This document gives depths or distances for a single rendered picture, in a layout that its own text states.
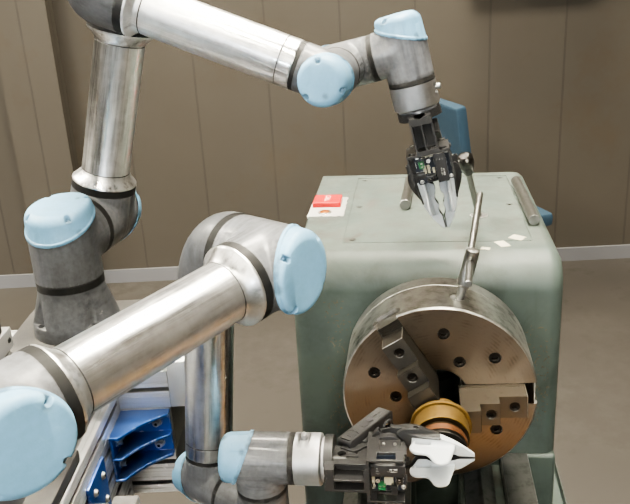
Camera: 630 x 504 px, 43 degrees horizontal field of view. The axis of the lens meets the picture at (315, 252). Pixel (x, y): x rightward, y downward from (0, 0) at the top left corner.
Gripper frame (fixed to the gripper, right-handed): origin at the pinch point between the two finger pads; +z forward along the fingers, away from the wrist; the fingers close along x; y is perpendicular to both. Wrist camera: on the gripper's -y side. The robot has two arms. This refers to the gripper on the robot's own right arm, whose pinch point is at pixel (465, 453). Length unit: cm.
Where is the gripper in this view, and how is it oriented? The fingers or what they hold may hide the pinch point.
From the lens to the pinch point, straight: 119.7
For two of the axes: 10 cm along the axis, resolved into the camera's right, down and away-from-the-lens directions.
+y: -1.2, 3.6, -9.3
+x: -0.6, -9.3, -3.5
